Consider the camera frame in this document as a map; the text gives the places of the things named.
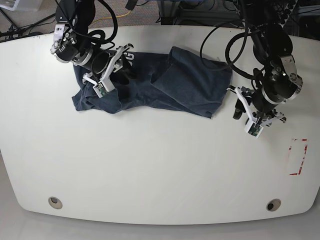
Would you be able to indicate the left table cable grommet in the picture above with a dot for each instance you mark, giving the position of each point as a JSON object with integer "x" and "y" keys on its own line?
{"x": 55, "y": 203}

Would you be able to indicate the right table cable grommet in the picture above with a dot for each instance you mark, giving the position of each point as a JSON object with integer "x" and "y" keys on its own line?
{"x": 273, "y": 205}

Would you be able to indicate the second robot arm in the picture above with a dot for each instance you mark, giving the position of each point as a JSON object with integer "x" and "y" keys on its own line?
{"x": 265, "y": 28}

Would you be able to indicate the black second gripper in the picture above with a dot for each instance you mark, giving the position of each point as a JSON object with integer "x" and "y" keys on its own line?
{"x": 279, "y": 84}

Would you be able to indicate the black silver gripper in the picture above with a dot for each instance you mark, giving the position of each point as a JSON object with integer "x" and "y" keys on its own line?
{"x": 86, "y": 51}

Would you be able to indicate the red tape rectangle marking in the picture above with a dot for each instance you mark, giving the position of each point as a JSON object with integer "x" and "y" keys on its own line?
{"x": 296, "y": 155}

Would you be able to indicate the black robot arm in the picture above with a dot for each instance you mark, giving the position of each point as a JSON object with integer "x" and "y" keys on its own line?
{"x": 79, "y": 15}

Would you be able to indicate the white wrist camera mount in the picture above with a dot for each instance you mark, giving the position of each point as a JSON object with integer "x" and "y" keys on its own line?
{"x": 107, "y": 77}

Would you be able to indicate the black tripod stand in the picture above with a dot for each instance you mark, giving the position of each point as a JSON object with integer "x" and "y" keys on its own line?
{"x": 16, "y": 32}

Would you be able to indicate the table cable grommet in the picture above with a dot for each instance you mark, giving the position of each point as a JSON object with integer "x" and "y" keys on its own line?
{"x": 273, "y": 205}
{"x": 55, "y": 203}

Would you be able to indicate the dark blue T-shirt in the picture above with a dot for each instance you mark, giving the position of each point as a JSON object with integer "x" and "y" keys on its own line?
{"x": 177, "y": 81}

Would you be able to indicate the aluminium frame column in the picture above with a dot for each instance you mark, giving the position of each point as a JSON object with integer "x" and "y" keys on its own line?
{"x": 168, "y": 11}

